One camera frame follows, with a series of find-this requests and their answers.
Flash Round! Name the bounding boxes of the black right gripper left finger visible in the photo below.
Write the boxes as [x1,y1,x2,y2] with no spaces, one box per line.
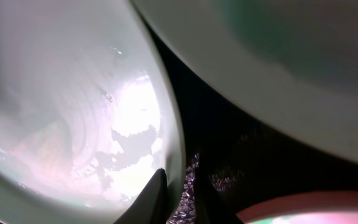
[114,168,168,224]

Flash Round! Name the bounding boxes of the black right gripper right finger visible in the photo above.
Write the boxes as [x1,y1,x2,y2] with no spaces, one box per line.
[193,166,243,224]

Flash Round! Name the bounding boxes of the light green plate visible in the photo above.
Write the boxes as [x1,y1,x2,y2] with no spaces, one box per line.
[0,0,185,223]

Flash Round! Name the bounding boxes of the round black tray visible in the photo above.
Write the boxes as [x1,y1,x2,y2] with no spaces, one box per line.
[141,15,358,223]

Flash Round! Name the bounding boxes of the white plate with green stain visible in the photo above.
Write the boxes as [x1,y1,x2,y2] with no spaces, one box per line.
[133,0,358,164]

